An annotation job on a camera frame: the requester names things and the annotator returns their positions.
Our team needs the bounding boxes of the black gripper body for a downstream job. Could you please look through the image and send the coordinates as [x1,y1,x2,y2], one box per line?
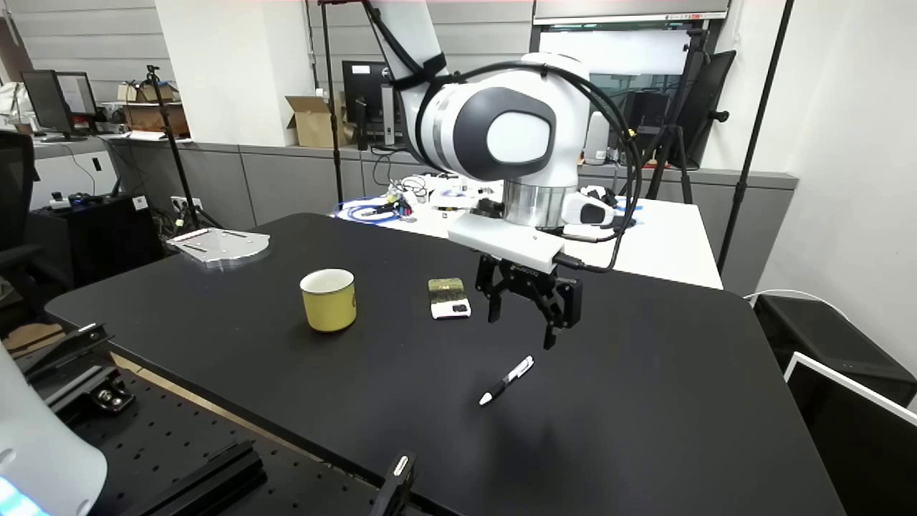
[472,251,584,310]

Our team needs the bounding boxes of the black and white pen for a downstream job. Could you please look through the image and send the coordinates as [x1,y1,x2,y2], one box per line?
[475,351,538,410]

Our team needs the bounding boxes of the yellow enamel cup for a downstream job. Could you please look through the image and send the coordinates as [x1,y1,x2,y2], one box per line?
[297,265,362,337]

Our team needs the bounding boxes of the small white card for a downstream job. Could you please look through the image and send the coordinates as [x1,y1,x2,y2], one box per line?
[426,294,475,324]

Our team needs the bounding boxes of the small olive packet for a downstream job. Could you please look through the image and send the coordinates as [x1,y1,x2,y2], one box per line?
[423,275,469,298]

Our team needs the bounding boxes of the white device clutter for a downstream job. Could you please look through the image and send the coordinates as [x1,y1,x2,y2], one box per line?
[399,172,505,218]

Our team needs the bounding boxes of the white side table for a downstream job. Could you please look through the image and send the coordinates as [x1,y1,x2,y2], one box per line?
[329,172,728,293]

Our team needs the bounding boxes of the black table clamp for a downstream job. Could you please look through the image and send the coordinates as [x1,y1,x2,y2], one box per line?
[367,449,419,516]

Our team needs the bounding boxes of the large dark monitor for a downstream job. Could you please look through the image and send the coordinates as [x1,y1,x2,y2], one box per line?
[529,20,707,165]

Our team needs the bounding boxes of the black computer screen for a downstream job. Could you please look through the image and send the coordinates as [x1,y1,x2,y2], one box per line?
[337,56,400,151]

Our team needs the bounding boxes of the thin black pole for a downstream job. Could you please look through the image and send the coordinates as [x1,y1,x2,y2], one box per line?
[714,0,800,275]
[319,0,346,208]

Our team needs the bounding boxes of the small cardboard box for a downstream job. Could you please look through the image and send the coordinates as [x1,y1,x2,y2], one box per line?
[283,92,337,154]

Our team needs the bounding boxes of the black box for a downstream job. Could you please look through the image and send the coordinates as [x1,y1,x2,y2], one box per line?
[750,293,917,410]

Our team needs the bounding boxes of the white framed dark panel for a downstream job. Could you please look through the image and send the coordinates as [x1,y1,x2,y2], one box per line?
[778,350,917,516]

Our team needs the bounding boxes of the black perforated breadboard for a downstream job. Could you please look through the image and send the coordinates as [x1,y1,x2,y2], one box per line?
[0,318,410,516]

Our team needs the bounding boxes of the black light stand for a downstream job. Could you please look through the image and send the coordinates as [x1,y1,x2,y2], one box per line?
[141,63,208,231]

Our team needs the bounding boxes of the brown crate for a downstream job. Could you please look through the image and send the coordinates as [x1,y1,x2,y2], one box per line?
[119,81,190,138]

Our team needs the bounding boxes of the black low cabinet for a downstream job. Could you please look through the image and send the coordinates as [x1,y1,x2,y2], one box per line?
[25,189,171,288]

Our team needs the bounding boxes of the desk computer monitor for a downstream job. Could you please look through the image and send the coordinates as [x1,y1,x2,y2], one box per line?
[19,65,102,142]

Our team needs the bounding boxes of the white rounded device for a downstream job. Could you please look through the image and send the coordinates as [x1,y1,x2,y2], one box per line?
[0,343,112,516]

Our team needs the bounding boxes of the black office chair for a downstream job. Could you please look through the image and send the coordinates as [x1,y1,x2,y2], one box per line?
[0,126,51,321]

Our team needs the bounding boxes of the white wrist mount box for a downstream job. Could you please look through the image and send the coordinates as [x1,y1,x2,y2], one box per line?
[443,211,569,278]

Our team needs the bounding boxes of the blue coiled cable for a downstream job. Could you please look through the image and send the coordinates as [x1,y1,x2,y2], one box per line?
[331,197,403,227]

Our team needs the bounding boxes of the black camera tripod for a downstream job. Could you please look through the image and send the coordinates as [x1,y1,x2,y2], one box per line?
[645,23,737,204]

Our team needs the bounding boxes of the black aluminium rail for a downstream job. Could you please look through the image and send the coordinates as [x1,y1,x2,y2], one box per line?
[141,439,271,516]

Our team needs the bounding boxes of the black corner bracket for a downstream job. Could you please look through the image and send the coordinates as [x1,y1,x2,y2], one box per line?
[15,321,137,419]

